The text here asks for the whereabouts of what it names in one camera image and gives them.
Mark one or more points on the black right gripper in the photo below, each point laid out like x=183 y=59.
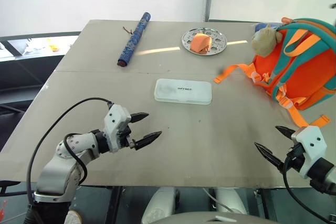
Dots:
x=295 y=159

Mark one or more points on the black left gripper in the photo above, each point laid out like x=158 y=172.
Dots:
x=126 y=134

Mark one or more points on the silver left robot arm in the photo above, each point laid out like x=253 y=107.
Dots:
x=56 y=171

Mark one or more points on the white plastic case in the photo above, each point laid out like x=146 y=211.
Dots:
x=183 y=91

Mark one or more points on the orange and teal backpack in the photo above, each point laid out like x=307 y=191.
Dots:
x=302 y=69

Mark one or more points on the white rounded robot leg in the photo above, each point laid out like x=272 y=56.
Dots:
x=158 y=205
x=229 y=200

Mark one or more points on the black table leg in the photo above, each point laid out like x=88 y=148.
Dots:
x=115 y=204

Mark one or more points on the rolled blue patterned mat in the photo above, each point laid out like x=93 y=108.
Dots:
x=134 y=39

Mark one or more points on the beige plush toy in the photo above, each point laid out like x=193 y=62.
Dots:
x=263 y=41

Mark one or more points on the folded orange cloth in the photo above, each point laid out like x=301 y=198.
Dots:
x=200 y=43

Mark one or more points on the grey rounded robot body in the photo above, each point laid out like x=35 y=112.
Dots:
x=204 y=219

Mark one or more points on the perforated silver metal plate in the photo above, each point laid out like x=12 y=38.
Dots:
x=219 y=40

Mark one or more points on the small blue object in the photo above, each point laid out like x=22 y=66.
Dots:
x=258 y=26

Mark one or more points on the yellow background object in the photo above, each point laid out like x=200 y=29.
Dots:
x=53 y=47

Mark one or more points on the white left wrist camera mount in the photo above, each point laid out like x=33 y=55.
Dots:
x=113 y=121

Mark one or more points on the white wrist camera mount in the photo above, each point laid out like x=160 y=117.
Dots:
x=312 y=140
x=113 y=121

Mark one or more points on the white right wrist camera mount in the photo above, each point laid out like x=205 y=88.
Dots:
x=312 y=140

